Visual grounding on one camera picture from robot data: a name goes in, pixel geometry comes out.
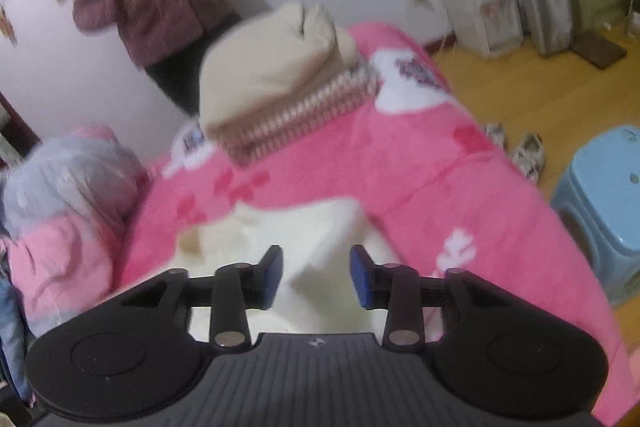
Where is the blue garment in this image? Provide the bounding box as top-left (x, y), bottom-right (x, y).
top-left (0, 276), bottom-right (34, 409)

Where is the white fluffy towel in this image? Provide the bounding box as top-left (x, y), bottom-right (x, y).
top-left (181, 197), bottom-right (402, 344)

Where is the beige folded cloth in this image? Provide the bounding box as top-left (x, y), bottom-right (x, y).
top-left (198, 0), bottom-right (359, 144)

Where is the pink floral blanket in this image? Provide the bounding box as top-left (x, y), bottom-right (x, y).
top-left (112, 22), bottom-right (632, 426)

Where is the pink grey floral quilt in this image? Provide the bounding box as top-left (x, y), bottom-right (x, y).
top-left (0, 123), bottom-right (152, 339)

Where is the brown wooden frame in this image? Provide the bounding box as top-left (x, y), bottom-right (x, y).
top-left (0, 91), bottom-right (42, 168)

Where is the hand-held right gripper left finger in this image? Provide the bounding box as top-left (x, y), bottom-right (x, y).
top-left (120, 244), bottom-right (285, 351)

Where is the white water dispenser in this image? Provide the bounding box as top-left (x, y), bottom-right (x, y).
top-left (438, 0), bottom-right (524, 58)

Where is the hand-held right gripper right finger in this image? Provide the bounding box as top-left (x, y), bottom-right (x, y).
top-left (349, 244), bottom-right (507, 351)

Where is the light blue plastic stool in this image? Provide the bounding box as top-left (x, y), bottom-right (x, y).
top-left (549, 125), bottom-right (640, 306)

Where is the dark floor mat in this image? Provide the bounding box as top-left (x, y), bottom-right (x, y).
top-left (569, 31), bottom-right (629, 70)

